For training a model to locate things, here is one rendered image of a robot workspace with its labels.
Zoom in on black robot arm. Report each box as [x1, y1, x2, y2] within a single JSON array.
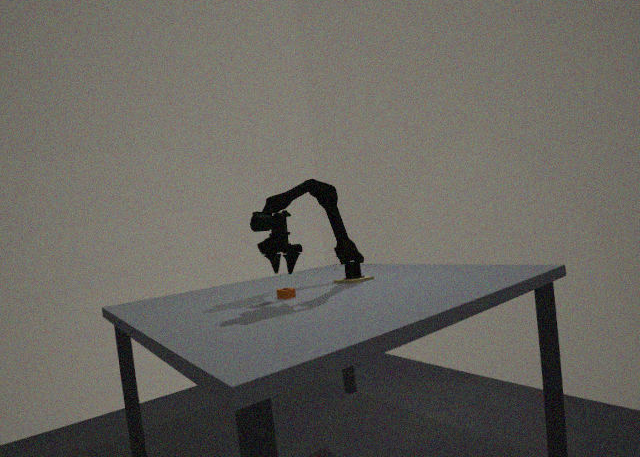
[[250, 179, 365, 280]]

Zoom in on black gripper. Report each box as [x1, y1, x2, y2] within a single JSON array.
[[261, 229, 302, 274]]

